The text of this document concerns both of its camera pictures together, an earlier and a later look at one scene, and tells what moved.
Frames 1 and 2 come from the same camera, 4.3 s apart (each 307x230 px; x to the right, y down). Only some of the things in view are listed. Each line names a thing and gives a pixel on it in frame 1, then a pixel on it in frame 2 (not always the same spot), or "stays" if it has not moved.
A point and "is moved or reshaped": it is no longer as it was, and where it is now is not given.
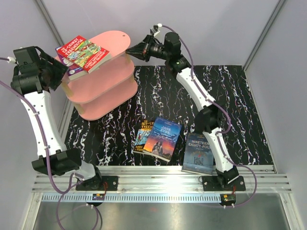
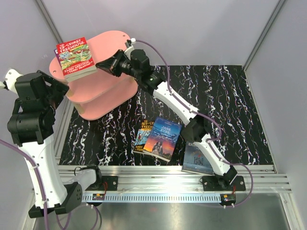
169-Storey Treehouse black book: (144, 132) stays
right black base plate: (211, 183) stays
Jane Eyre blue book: (162, 139) stays
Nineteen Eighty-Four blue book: (198, 156) stays
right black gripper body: (150, 50) -> (120, 65)
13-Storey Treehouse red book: (85, 54) is moved or reshaped
